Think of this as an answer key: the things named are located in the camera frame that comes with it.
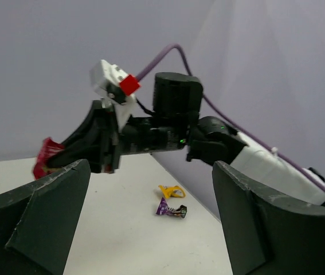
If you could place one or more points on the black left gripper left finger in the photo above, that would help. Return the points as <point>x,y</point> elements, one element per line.
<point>38,221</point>

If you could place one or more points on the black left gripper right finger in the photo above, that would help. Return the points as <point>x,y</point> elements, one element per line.
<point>266,231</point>

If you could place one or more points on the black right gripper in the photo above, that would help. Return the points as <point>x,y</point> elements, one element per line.
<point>98,140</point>

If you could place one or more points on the red pink snack pouch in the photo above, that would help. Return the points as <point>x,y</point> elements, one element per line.
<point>49,148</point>

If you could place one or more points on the purple M&M snack packet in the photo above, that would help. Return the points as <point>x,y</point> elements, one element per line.
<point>164,209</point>

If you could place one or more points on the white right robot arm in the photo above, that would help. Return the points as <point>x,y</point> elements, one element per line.
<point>209,139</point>

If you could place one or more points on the yellow purple snack packet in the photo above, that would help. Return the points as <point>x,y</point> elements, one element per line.
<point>172,191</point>

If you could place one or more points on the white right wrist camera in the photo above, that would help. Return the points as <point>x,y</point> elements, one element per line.
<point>116,87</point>

